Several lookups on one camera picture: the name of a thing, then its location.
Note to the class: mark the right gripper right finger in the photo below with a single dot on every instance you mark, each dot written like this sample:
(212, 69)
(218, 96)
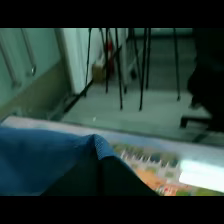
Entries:
(120, 181)

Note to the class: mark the brown cardboard box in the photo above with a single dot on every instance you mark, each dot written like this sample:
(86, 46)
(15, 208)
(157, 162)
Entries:
(98, 73)

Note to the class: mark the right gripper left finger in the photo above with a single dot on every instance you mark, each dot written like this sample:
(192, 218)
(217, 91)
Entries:
(81, 180)

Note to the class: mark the blue garment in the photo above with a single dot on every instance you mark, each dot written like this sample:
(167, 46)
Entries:
(40, 156)

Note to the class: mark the black chair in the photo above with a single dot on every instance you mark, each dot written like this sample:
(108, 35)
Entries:
(208, 83)

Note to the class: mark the black tripod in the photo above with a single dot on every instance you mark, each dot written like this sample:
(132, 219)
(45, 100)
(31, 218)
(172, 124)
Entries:
(118, 76)
(143, 73)

